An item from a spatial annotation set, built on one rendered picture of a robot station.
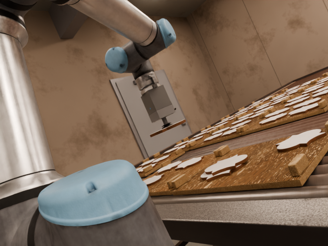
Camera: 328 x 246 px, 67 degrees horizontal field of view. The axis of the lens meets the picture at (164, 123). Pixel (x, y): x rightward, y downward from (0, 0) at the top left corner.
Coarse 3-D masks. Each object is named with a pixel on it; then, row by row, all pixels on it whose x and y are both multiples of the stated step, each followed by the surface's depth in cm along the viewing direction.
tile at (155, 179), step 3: (162, 174) 108; (153, 177) 110; (156, 177) 107; (159, 177) 104; (144, 180) 113; (147, 180) 110; (150, 180) 107; (153, 180) 104; (156, 180) 101; (159, 180) 102; (147, 183) 103; (150, 183) 101; (153, 183) 101
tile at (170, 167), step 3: (177, 162) 122; (180, 162) 118; (168, 165) 123; (171, 165) 120; (174, 165) 116; (177, 165) 116; (162, 168) 123; (165, 168) 119; (168, 168) 115; (171, 168) 115; (159, 171) 118; (162, 171) 117; (165, 171) 116
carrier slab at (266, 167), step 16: (256, 144) 90; (272, 144) 81; (320, 144) 61; (256, 160) 72; (272, 160) 65; (288, 160) 60; (320, 160) 56; (192, 176) 86; (224, 176) 70; (240, 176) 64; (256, 176) 59; (272, 176) 55; (288, 176) 51; (304, 176) 49; (176, 192) 77; (192, 192) 72; (208, 192) 67
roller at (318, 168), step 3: (318, 165) 54; (321, 165) 53; (324, 165) 53; (327, 165) 52; (315, 168) 53; (318, 168) 53; (321, 168) 52; (324, 168) 52; (327, 168) 51; (315, 171) 53; (318, 171) 52; (321, 171) 52; (324, 171) 52; (327, 171) 51; (312, 174) 53; (315, 174) 53; (318, 174) 52
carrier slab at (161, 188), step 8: (184, 160) 124; (208, 160) 100; (192, 168) 98; (200, 168) 92; (152, 176) 120; (168, 176) 103; (160, 184) 95; (152, 192) 89; (160, 192) 85; (168, 192) 81
